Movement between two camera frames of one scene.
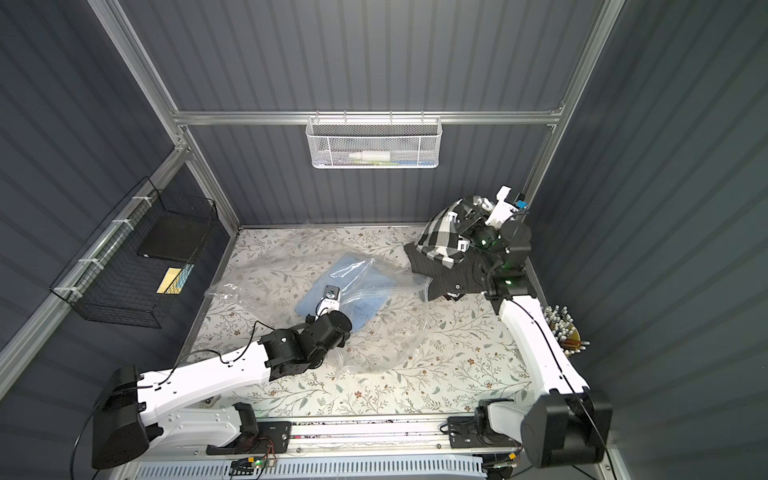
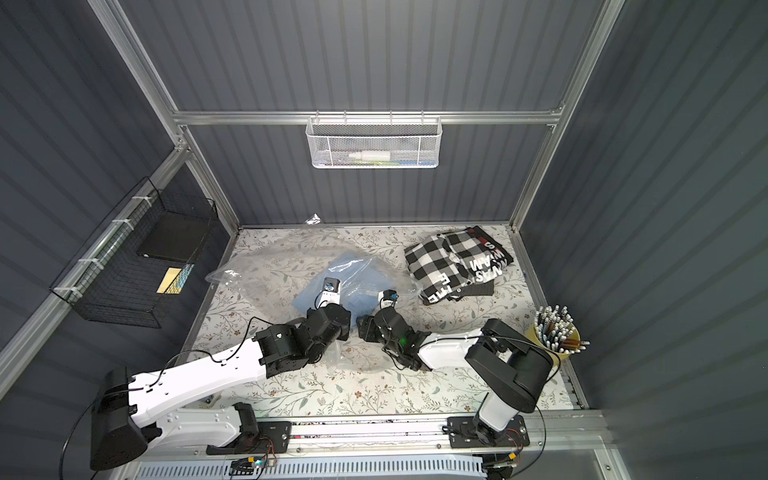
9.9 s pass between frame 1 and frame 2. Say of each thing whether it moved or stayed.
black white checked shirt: moved
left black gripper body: stayed
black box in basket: stayed
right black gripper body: moved
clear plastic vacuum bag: stayed
